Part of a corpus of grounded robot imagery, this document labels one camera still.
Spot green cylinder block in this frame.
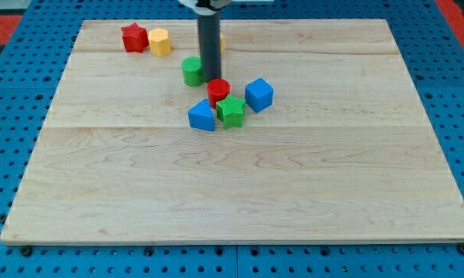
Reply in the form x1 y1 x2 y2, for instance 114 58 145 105
181 56 203 86

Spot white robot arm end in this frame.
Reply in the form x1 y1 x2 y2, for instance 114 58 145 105
179 0 232 16

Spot yellow hexagon block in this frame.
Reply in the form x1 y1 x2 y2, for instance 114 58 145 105
148 28 171 56

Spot green star block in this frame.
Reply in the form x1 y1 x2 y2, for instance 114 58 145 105
216 94 246 129

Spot blue triangle block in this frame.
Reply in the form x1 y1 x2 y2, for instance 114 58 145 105
188 99 215 131

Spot red cylinder block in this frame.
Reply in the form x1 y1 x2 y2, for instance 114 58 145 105
207 78 231 109

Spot blue cube block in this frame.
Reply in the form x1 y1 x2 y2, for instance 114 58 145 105
245 78 274 113

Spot yellow block behind rod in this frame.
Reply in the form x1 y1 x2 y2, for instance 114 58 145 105
220 32 225 54

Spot light wooden board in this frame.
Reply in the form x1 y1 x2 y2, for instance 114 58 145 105
0 19 464 246

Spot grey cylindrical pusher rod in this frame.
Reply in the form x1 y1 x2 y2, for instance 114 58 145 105
197 12 222 82

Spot red star block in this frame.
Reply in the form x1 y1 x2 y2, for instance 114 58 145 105
120 22 149 53

